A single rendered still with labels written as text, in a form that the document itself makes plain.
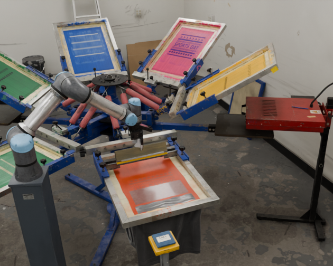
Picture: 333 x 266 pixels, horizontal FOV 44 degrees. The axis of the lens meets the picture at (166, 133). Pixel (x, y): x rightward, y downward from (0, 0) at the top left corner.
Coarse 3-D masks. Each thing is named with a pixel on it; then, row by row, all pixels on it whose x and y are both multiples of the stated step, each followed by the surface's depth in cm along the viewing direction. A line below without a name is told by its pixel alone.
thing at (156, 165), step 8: (144, 160) 286; (152, 160) 286; (160, 160) 285; (168, 160) 285; (152, 168) 276; (160, 168) 276; (168, 168) 276; (176, 168) 275; (176, 176) 266; (160, 184) 259; (168, 184) 259; (176, 184) 258; (184, 184) 258; (160, 192) 251; (168, 192) 251; (176, 192) 251; (184, 192) 250; (192, 192) 250; (192, 200) 243
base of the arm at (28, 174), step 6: (36, 162) 225; (18, 168) 221; (24, 168) 220; (30, 168) 221; (36, 168) 224; (18, 174) 221; (24, 174) 220; (30, 174) 221; (36, 174) 224; (18, 180) 222; (24, 180) 221; (30, 180) 222
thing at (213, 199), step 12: (168, 144) 299; (108, 156) 286; (192, 168) 268; (108, 180) 258; (204, 180) 255; (108, 192) 251; (204, 192) 249; (120, 204) 236; (192, 204) 233; (204, 204) 235; (216, 204) 238; (120, 216) 226; (144, 216) 225; (156, 216) 226; (168, 216) 229
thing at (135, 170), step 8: (120, 168) 278; (128, 168) 277; (136, 168) 277; (144, 168) 277; (120, 176) 269; (128, 176) 268; (136, 176) 268; (144, 176) 268; (120, 184) 260; (128, 184) 260; (128, 192) 252; (136, 192) 252; (144, 192) 252; (152, 192) 251; (128, 200) 245; (136, 200) 245; (144, 200) 244; (152, 200) 244; (160, 200) 244
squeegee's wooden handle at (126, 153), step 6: (150, 144) 276; (156, 144) 277; (162, 144) 278; (120, 150) 269; (126, 150) 271; (132, 150) 272; (138, 150) 273; (144, 150) 274; (150, 150) 275; (156, 150) 277; (162, 150) 278; (120, 156) 269; (126, 156) 270; (132, 156) 272
